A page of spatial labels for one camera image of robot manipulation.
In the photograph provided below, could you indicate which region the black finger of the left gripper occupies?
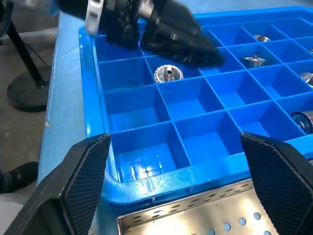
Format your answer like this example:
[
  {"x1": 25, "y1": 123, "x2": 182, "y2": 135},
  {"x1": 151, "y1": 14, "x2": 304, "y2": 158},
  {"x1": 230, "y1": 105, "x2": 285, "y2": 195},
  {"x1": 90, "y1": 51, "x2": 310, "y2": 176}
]
[
  {"x1": 143, "y1": 26, "x2": 227, "y2": 66},
  {"x1": 158, "y1": 1, "x2": 204, "y2": 35}
]

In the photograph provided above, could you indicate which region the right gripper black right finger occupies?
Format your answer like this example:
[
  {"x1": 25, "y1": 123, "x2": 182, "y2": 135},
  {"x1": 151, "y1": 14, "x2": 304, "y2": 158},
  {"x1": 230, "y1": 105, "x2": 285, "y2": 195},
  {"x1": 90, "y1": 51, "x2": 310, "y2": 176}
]
[{"x1": 240, "y1": 131, "x2": 313, "y2": 235}]

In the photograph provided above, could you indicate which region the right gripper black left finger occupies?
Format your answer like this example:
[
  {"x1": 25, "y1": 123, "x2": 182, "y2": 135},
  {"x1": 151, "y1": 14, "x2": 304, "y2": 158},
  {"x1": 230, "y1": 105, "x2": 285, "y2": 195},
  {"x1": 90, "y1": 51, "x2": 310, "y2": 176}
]
[{"x1": 3, "y1": 133, "x2": 112, "y2": 235}]

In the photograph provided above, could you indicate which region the blue compartment tray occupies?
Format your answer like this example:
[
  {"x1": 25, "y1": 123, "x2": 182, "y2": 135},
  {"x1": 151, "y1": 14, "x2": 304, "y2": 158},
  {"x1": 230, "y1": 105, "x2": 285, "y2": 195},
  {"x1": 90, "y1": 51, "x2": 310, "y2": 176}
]
[{"x1": 78, "y1": 6, "x2": 313, "y2": 216}]

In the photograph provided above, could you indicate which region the perforated steel tray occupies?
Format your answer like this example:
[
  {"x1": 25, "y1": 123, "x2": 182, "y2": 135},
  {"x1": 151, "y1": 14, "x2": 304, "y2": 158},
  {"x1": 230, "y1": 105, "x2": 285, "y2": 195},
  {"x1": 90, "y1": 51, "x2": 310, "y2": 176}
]
[{"x1": 116, "y1": 180, "x2": 279, "y2": 235}]

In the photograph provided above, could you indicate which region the silver metal roller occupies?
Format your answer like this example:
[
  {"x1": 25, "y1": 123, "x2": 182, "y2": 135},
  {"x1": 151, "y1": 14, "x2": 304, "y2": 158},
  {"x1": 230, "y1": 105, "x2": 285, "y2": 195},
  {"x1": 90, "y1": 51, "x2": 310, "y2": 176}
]
[
  {"x1": 299, "y1": 72, "x2": 313, "y2": 88},
  {"x1": 253, "y1": 34, "x2": 271, "y2": 43},
  {"x1": 290, "y1": 111, "x2": 313, "y2": 135},
  {"x1": 154, "y1": 65, "x2": 184, "y2": 83},
  {"x1": 243, "y1": 55, "x2": 266, "y2": 67}
]

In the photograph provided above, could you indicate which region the black shoe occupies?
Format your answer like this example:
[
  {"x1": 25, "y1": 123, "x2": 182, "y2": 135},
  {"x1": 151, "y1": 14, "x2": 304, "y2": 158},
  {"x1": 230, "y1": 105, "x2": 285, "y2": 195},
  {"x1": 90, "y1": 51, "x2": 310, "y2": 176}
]
[{"x1": 0, "y1": 161, "x2": 40, "y2": 194}]

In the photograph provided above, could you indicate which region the silver robot body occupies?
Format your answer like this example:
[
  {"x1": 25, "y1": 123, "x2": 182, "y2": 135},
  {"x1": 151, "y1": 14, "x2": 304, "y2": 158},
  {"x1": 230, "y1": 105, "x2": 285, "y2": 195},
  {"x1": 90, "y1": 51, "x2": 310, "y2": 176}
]
[{"x1": 0, "y1": 193, "x2": 25, "y2": 221}]

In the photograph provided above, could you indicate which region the black floor stand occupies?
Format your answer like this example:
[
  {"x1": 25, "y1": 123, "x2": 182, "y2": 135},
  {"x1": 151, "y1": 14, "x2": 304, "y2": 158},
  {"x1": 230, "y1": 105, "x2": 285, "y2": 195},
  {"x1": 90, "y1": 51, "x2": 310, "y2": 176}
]
[{"x1": 3, "y1": 18, "x2": 54, "y2": 113}]

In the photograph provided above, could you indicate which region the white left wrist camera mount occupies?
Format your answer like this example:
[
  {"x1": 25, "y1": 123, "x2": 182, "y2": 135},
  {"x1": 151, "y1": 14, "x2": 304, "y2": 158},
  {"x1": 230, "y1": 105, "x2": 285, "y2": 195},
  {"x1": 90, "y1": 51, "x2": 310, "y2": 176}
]
[{"x1": 85, "y1": 0, "x2": 105, "y2": 35}]

